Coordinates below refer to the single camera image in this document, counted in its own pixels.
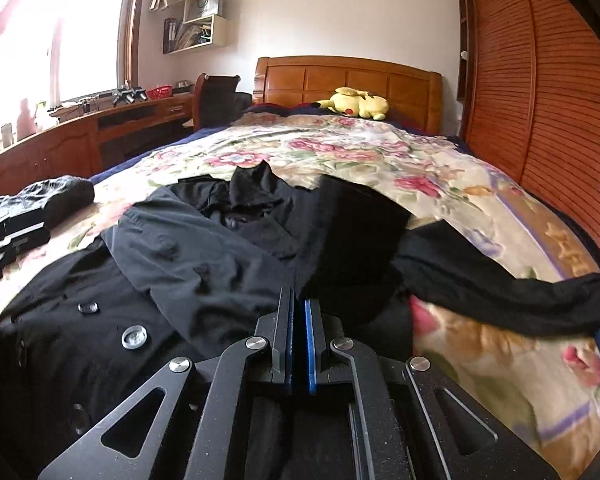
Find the black pants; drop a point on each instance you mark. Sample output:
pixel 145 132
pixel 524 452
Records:
pixel 180 250

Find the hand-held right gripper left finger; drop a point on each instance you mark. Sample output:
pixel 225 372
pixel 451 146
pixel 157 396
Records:
pixel 290 345

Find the black desk gadgets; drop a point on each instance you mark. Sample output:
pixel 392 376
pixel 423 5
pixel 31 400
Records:
pixel 129 96

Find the wooden desk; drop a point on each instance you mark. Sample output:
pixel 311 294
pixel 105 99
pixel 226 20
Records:
pixel 70 140

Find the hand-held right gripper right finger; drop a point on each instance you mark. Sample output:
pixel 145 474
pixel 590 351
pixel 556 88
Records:
pixel 311 345

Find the wooden bed headboard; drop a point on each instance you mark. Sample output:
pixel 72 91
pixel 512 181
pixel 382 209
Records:
pixel 300 80

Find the white shopping bag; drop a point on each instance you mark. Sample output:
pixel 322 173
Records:
pixel 207 6

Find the yellow plush toy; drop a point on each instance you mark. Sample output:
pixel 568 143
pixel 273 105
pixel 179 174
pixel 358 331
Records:
pixel 352 102

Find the black long-sleeve top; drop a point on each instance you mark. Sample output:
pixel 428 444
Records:
pixel 350 230

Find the wooden chair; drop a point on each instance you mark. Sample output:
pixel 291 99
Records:
pixel 215 100

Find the row of windowsill bottles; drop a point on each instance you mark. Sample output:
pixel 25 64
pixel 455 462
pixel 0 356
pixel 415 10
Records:
pixel 25 120

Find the red basket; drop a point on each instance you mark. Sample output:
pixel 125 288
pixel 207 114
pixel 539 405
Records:
pixel 160 92

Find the black buttoned coat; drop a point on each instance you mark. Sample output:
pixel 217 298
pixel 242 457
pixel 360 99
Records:
pixel 55 310

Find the wooden louvered wardrobe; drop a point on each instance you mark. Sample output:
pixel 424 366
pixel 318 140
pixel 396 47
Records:
pixel 540 85

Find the floral blanket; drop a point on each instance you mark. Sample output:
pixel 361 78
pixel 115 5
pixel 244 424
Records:
pixel 380 160

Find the window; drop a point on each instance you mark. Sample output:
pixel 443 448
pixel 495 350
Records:
pixel 55 35

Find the white wall shelf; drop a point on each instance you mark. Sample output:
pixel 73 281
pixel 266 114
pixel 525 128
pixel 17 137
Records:
pixel 200 30

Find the dark jacket sleeve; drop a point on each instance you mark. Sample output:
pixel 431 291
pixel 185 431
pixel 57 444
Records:
pixel 55 195

